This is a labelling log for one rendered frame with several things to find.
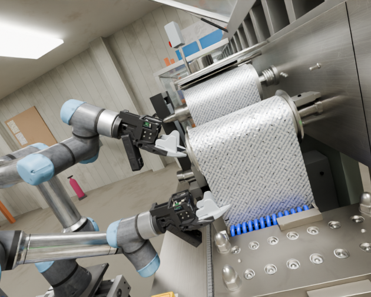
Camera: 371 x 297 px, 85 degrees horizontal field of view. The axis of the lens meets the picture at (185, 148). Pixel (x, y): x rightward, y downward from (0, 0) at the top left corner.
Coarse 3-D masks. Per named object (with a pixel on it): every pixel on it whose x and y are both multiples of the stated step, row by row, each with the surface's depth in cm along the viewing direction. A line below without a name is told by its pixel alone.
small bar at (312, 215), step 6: (306, 210) 48; (312, 210) 47; (318, 210) 47; (288, 216) 49; (294, 216) 48; (300, 216) 47; (306, 216) 46; (312, 216) 46; (318, 216) 46; (282, 222) 48; (288, 222) 47; (294, 222) 47; (300, 222) 47; (306, 222) 47; (312, 222) 46; (282, 228) 48; (288, 228) 48
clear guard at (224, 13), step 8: (168, 0) 116; (176, 0) 113; (184, 0) 109; (192, 0) 106; (200, 0) 103; (208, 0) 100; (216, 0) 97; (224, 0) 94; (232, 0) 92; (192, 8) 119; (200, 8) 115; (208, 8) 111; (216, 8) 108; (224, 8) 104; (232, 8) 101; (224, 16) 117
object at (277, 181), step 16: (256, 160) 49; (272, 160) 49; (288, 160) 48; (208, 176) 52; (224, 176) 51; (240, 176) 51; (256, 176) 51; (272, 176) 50; (288, 176) 50; (304, 176) 49; (224, 192) 53; (240, 192) 52; (256, 192) 52; (272, 192) 52; (288, 192) 51; (304, 192) 51; (240, 208) 54; (256, 208) 53; (272, 208) 53; (288, 208) 53
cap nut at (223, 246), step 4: (216, 236) 49; (220, 236) 48; (224, 236) 49; (216, 240) 49; (220, 240) 48; (224, 240) 49; (216, 244) 49; (220, 244) 48; (224, 244) 48; (228, 244) 49; (220, 248) 49; (224, 248) 48; (228, 248) 49; (220, 252) 49; (224, 252) 48
